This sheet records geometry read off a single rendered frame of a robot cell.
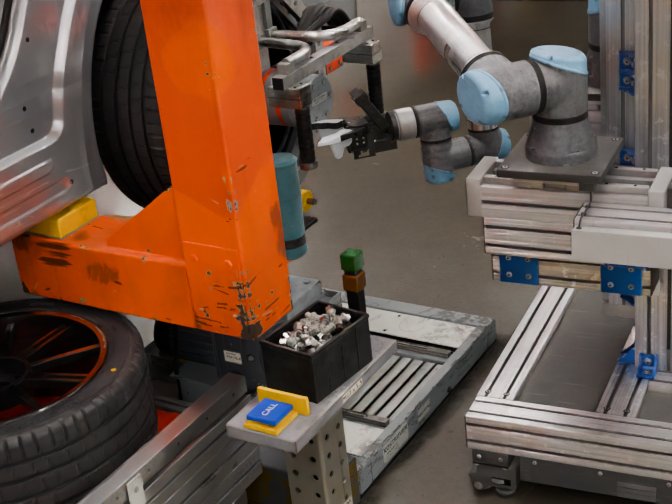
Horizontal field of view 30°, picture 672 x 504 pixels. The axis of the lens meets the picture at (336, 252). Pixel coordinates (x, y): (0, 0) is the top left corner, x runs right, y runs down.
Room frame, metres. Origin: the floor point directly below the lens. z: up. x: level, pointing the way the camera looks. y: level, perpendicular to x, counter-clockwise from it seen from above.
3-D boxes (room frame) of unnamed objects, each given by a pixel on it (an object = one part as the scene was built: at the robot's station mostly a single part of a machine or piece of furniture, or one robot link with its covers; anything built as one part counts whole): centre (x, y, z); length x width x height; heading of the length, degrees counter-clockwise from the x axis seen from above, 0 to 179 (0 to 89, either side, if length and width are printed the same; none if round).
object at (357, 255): (2.46, -0.03, 0.64); 0.04 x 0.04 x 0.04; 57
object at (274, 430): (2.15, 0.17, 0.46); 0.08 x 0.08 x 0.01; 57
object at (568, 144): (2.50, -0.50, 0.87); 0.15 x 0.15 x 0.10
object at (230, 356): (2.79, 0.34, 0.26); 0.42 x 0.18 x 0.35; 57
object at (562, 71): (2.49, -0.50, 0.98); 0.13 x 0.12 x 0.14; 107
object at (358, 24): (3.05, -0.01, 1.03); 0.19 x 0.18 x 0.11; 57
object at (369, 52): (3.06, -0.12, 0.93); 0.09 x 0.05 x 0.05; 57
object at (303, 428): (2.29, 0.08, 0.44); 0.43 x 0.17 x 0.03; 147
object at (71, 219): (2.75, 0.64, 0.71); 0.14 x 0.14 x 0.05; 57
